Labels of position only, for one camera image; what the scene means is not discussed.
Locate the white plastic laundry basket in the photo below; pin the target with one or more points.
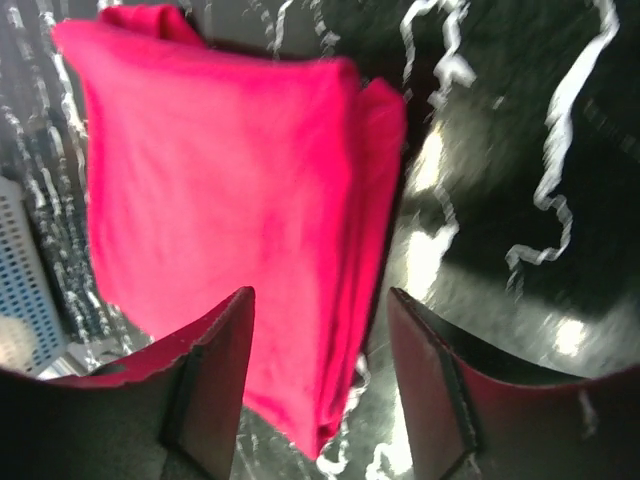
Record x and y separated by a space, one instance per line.
25 292

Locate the white garment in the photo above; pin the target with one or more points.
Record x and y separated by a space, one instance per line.
18 344

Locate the bright pink t-shirt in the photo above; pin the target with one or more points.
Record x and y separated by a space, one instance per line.
209 170

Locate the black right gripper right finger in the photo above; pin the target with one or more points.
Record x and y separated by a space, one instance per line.
473 411

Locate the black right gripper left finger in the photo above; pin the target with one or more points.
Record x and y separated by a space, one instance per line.
168 411

